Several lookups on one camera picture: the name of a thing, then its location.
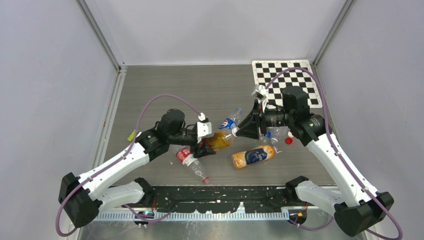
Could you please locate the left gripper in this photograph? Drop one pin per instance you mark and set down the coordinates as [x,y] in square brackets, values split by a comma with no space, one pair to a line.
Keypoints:
[203,149]

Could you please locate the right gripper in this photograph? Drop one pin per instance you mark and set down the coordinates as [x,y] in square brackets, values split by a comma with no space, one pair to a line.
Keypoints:
[249,127]

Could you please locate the white QR bottle cap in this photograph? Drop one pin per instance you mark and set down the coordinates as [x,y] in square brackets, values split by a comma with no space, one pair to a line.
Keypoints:
[234,131]

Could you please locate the crushed Pepsi bottle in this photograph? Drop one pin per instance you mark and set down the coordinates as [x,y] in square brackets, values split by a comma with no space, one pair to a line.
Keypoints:
[232,120]

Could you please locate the yellow red label bottle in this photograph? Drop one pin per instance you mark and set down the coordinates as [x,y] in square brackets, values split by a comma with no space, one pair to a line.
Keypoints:
[221,139]

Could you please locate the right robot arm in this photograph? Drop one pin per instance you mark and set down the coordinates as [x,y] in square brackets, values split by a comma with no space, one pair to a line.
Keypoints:
[358,205]

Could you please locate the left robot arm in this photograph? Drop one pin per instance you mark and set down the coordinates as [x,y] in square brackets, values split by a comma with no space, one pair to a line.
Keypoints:
[84,196]

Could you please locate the red label water bottle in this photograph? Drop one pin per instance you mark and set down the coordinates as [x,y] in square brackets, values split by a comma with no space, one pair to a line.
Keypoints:
[193,164]

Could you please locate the clear empty plastic bottle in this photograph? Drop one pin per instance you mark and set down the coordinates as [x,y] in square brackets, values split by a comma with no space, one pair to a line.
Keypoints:
[277,133]

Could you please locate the orange blue label bottle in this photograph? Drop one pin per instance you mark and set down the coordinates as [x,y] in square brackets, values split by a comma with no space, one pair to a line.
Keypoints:
[245,158]

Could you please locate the red bottle cap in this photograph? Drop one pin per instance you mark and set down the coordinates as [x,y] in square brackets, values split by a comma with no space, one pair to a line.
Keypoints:
[288,140]

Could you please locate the colourful toy brick stack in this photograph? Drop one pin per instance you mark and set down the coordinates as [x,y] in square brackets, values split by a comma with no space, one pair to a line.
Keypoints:
[133,136]

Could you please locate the checkerboard calibration mat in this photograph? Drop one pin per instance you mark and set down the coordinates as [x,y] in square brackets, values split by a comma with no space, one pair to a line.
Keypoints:
[265,70]

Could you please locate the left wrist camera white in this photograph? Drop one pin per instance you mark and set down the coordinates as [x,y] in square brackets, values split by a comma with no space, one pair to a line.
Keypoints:
[203,126]

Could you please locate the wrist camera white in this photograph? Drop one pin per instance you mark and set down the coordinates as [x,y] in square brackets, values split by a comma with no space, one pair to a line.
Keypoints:
[203,126]
[261,93]

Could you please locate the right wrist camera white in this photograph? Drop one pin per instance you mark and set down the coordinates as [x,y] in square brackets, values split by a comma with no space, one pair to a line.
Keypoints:
[261,93]

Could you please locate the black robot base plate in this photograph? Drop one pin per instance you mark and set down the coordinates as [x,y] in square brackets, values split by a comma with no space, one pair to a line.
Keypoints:
[219,199]

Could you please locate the aluminium slotted rail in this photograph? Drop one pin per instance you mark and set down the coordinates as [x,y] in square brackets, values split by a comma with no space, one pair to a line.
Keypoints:
[239,215]

